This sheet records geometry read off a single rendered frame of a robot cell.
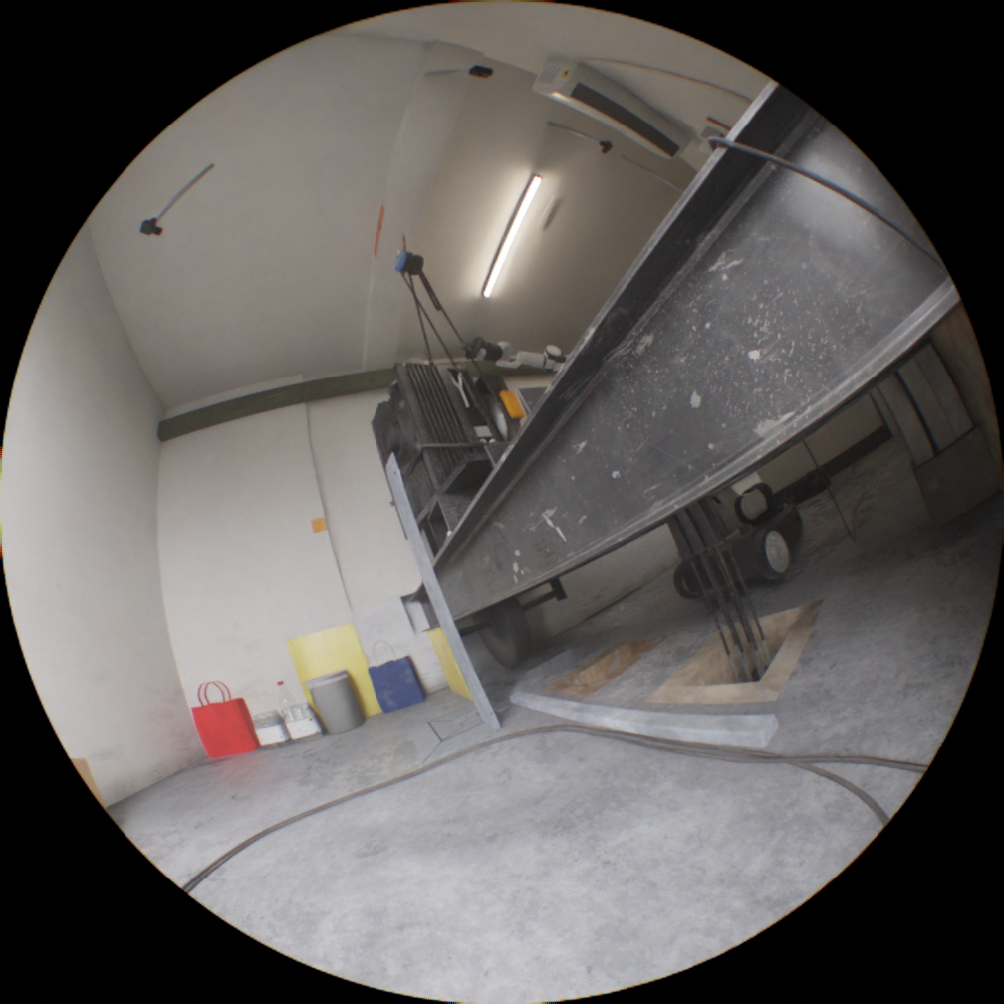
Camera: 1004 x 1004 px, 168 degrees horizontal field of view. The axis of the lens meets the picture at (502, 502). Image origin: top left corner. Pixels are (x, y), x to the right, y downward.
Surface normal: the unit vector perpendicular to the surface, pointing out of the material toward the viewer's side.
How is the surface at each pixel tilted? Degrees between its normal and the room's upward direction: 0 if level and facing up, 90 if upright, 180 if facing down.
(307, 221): 180
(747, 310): 90
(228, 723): 86
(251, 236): 180
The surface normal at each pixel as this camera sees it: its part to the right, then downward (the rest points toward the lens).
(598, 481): -0.86, 0.24
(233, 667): 0.34, -0.41
